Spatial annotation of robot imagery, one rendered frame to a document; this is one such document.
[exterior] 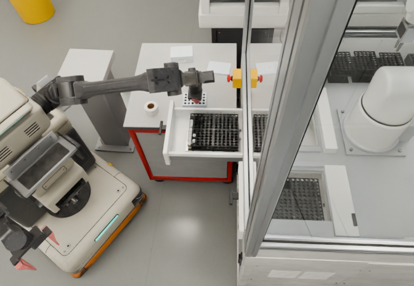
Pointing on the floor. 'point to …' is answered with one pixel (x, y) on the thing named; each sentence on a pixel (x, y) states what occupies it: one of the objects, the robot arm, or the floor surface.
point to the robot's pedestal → (116, 136)
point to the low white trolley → (174, 172)
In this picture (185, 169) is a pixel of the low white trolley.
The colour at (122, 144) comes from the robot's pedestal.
